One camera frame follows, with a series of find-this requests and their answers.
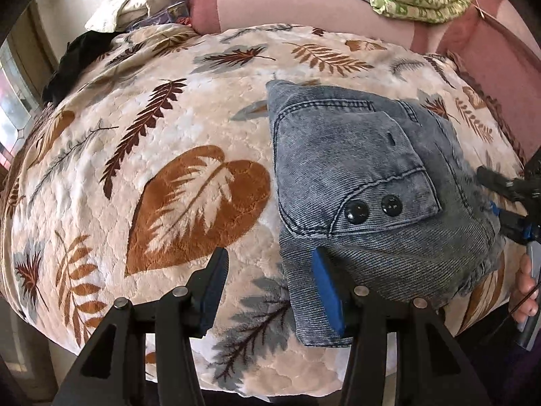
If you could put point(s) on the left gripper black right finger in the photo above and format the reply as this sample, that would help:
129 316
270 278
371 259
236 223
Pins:
401 351

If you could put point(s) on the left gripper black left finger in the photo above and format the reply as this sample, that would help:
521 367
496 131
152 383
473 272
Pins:
110 370

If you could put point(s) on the blue denim pants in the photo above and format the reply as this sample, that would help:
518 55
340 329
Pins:
384 187

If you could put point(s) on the right hand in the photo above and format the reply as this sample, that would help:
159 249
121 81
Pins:
523 284

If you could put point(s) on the pink red sofa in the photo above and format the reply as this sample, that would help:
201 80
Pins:
493 48

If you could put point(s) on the leaf pattern quilted blanket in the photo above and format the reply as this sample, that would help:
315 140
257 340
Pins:
162 152

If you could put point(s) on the black garment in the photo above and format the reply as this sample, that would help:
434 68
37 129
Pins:
80 53

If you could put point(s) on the wooden stained glass door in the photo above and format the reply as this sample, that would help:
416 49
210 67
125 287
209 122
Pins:
27 62

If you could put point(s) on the purple small package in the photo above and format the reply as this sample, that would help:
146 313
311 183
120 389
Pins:
173 14

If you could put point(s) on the cream pillow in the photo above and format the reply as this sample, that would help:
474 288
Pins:
117 15

